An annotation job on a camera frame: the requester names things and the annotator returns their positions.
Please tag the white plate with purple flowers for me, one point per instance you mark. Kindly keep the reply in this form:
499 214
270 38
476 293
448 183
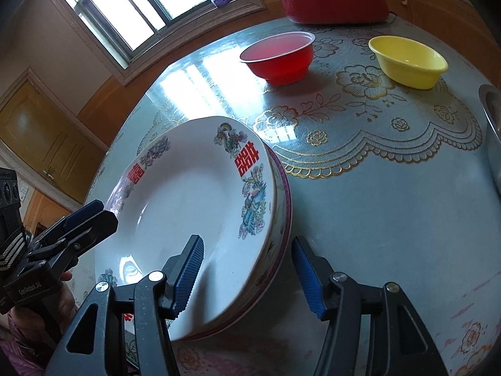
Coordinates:
288 211

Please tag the yellow plastic bowl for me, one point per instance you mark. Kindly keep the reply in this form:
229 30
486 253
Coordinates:
411 62

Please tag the stainless steel bowl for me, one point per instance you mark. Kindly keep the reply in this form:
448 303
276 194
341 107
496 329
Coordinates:
494 137

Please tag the person's left hand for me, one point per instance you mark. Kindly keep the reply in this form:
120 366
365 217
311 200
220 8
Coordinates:
67 305

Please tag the wooden door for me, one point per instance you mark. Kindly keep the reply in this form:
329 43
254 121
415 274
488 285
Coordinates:
39 125

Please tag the person's left forearm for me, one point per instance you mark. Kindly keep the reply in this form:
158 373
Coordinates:
19 340

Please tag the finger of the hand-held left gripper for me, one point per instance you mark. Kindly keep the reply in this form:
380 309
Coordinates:
84 211
98 223

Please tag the window with white frame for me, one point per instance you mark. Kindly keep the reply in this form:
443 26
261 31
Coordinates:
117 8

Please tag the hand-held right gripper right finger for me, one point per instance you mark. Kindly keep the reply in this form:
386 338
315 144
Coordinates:
309 282

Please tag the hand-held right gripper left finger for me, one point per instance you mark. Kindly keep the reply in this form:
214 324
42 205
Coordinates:
190 274

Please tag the red plastic bowl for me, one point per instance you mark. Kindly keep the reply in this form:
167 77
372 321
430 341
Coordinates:
280 58

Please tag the white plate with red characters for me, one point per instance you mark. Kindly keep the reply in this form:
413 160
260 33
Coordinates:
188 211
261 278

